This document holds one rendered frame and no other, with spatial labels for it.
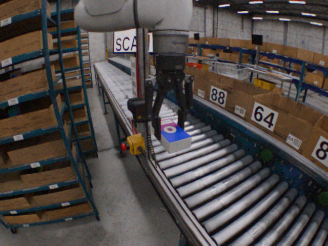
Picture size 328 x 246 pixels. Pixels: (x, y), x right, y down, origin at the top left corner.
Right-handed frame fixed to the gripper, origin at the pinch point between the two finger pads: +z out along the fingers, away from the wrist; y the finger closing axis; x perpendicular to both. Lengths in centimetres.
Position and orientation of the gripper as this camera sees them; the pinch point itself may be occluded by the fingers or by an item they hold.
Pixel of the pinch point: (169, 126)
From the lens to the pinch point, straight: 47.7
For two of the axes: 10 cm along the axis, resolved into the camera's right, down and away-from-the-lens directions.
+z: 0.0, 8.9, 4.6
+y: 9.0, -2.0, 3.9
